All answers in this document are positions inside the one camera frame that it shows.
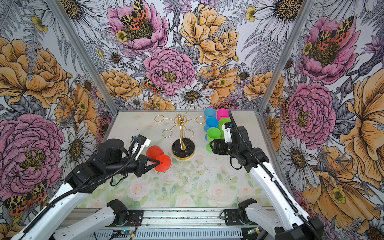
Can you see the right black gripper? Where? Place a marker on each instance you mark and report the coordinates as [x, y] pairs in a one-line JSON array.
[[218, 146]]

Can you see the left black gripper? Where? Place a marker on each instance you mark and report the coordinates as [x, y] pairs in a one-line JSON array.
[[141, 164]]

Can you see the red wine glass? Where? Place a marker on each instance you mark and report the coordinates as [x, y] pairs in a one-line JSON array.
[[156, 153]]

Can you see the green wine glass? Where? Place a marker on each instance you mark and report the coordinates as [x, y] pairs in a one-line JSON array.
[[212, 134], [222, 122]]

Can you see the blue wine glass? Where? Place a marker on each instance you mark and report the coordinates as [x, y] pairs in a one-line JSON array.
[[210, 113], [211, 123]]

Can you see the pink wine glass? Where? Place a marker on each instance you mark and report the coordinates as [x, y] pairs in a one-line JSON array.
[[222, 113]]

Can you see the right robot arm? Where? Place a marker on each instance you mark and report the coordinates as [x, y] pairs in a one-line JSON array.
[[291, 221]]

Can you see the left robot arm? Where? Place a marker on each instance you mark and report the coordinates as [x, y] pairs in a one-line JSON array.
[[111, 159]]

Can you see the small green circuit board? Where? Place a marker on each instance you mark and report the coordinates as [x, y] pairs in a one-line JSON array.
[[125, 234]]

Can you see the white vent grille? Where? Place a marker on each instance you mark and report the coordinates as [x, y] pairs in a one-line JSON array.
[[173, 234]]

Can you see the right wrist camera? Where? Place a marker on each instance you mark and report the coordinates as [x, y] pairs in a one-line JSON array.
[[227, 132]]

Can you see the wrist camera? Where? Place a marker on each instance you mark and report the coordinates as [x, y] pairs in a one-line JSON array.
[[227, 132], [140, 142]]

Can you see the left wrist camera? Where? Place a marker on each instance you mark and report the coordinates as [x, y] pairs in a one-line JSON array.
[[140, 142]]

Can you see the gold wire wine glass rack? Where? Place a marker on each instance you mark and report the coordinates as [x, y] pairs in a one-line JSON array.
[[183, 148]]

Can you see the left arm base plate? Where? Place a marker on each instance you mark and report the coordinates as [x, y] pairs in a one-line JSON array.
[[129, 218]]

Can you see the aluminium front rail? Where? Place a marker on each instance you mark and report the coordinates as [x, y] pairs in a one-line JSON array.
[[182, 218]]

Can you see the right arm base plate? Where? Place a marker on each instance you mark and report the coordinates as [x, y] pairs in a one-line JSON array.
[[232, 218]]

